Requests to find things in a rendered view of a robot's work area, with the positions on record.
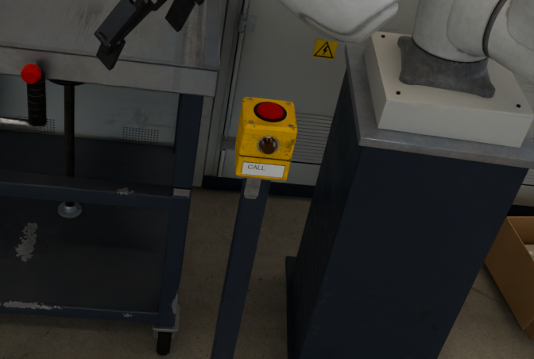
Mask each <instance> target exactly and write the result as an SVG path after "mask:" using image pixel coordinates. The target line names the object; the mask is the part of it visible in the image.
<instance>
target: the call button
mask: <svg viewBox="0 0 534 359"><path fill-rule="evenodd" d="M257 112H258V113H259V114H260V115H261V116H262V117H264V118H269V119H278V118H281V117H282V116H283V114H284V111H283V110H282V108H280V107H279V106H278V105H277V104H274V103H271V102H266V103H263V104H261V105H259V106H258V108H257Z"/></svg>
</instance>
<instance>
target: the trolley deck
mask: <svg viewBox="0 0 534 359"><path fill-rule="evenodd" d="M173 1H174V0H167V1H166V2H165V3H164V4H163V5H162V6H161V7H160V8H159V9H158V10H157V11H151V12H150V13H149V14H148V15H147V16H146V17H145V18H144V19H143V20H142V21H141V22H140V23H139V24H138V25H137V26H136V27H135V28H134V29H133V30H132V31H131V32H130V33H129V34H128V35H127V36H126V37H125V38H124V40H125V41H126V43H125V45H124V47H123V49H122V51H121V53H120V55H119V57H118V60H117V62H116V64H115V66H114V68H113V69H111V70H110V71H109V70H108V69H107V68H106V67H105V65H104V64H103V63H102V62H101V61H100V59H99V58H98V57H97V56H96V54H97V51H98V50H99V46H100V45H101V42H100V41H99V40H98V38H97V37H96V36H95V35H94V33H95V31H96V30H97V28H98V27H99V26H100V25H101V24H102V23H103V22H104V20H105V19H106V18H107V16H108V15H109V14H110V12H111V11H112V10H113V9H114V7H115V6H116V5H117V4H118V3H119V2H120V0H0V74H3V75H17V76H21V70H22V68H23V67H24V66H25V65H26V64H31V63H32V62H37V64H38V65H37V66H38V67H39V68H40V69H41V70H42V71H44V73H45V78H46V79H53V80H60V81H68V82H76V83H89V84H97V85H104V86H112V87H126V88H133V89H141V90H148V91H163V92H170V93H177V94H185V95H198V96H207V97H214V98H215V97H216V91H217V86H218V80H219V69H220V5H221V0H207V19H206V36H205V55H204V69H202V68H190V67H182V66H180V64H181V55H182V46H183V38H184V26H183V28H182V29H181V30H180V31H179V32H177V31H176V30H175V29H174V28H173V27H172V26H171V25H170V24H169V23H168V21H167V20H166V19H165V16H166V14H167V12H168V11H169V9H170V7H171V5H172V3H173Z"/></svg>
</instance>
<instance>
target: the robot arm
mask: <svg viewBox="0 0 534 359"><path fill-rule="evenodd" d="M166 1H167V0H157V2H156V3H155V4H154V3H153V2H152V1H151V0H120V2H119V3H118V4H117V5H116V6H115V7H114V9H113V10H112V11H111V12H110V14H109V15H108V16H107V18H106V19H105V20H104V22H103V23H102V24H101V25H100V26H99V27H98V28H97V30H96V31H95V33H94V35H95V36H96V37H97V38H98V40H99V41H100V42H101V45H100V46H99V50H98V51H97V54H96V56H97V57H98V58H99V59H100V61H101V62H102V63H103V64H104V65H105V67H106V68H107V69H108V70H109V71H110V70H111V69H113V68H114V66H115V64H116V62H117V60H118V57H119V55H120V53H121V51H122V49H123V47H124V45H125V43H126V41H125V40H124V38H125V37H126V36H127V35H128V34H129V33H130V32H131V31H132V30H133V29H134V28H135V27H136V26H137V25H138V24H139V23H140V22H141V21H142V20H143V19H144V18H145V17H146V16H147V15H148V14H149V13H150V12H151V11H157V10H158V9H159V8H160V7H161V6H162V5H163V4H164V3H165V2H166ZM204 1H205V0H174V1H173V3H172V5H171V7H170V9H169V11H168V12H167V14H166V16H165V19H166V20H167V21H168V23H169V24H170V25H171V26H172V27H173V28H174V29H175V30H176V31H177V32H179V31H180V30H181V29H182V28H183V26H184V23H185V22H186V20H187V19H188V17H189V15H190V13H191V11H192V10H193V8H194V6H195V2H196V3H197V4H198V5H199V6H200V5H201V4H203V3H204ZM278 1H279V2H280V3H281V4H282V5H284V6H285V7H286V8H287V9H288V10H289V11H291V12H292V13H293V14H294V15H296V16H297V17H298V18H299V19H300V20H301V21H303V22H304V23H305V24H307V25H309V26H310V27H311V28H313V29H314V30H315V31H317V32H319V33H321V34H323V35H324V36H325V37H328V38H330V39H332V40H334V41H338V42H344V43H345V42H348V43H355V44H356V43H359V42H362V41H364V40H365V39H366V38H368V37H369V36H371V35H372V34H374V33H375V32H376V31H378V30H379V29H380V28H381V27H382V26H383V25H385V24H386V23H387V22H388V21H390V20H391V19H392V18H393V17H394V16H395V15H396V14H397V11H398V3H399V1H400V0H278ZM397 45H398V46H399V48H400V53H401V69H402V71H401V72H400V76H399V80H400V81H401V82H402V83H404V84H408V85H422V86H427V87H436V88H441V89H446V90H451V91H460V92H465V93H470V94H474V95H478V96H481V97H484V98H492V97H493V96H494V93H495V90H496V89H495V87H494V85H493V84H492V83H491V82H490V76H489V72H488V69H487V64H488V61H489V58H490V59H492V60H494V61H496V62H497V63H499V64H500V65H501V66H503V67H504V68H506V69H508V70H510V71H511V72H513V73H515V74H517V75H519V76H520V77H522V78H524V79H526V80H528V81H530V82H532V83H534V0H419V3H418V6H417V10H416V17H415V23H414V28H413V31H412V36H411V37H408V36H401V37H399V38H398V42H397Z"/></svg>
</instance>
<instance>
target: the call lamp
mask: <svg viewBox="0 0 534 359"><path fill-rule="evenodd" d="M279 147H280V142H279V140H278V139H277V138H276V137H274V136H270V135H266V136H264V137H261V138H260V139H259V140H258V141H257V149H258V151H259V152H261V153H263V154H273V153H275V152H276V151H277V150H278V149H279Z"/></svg>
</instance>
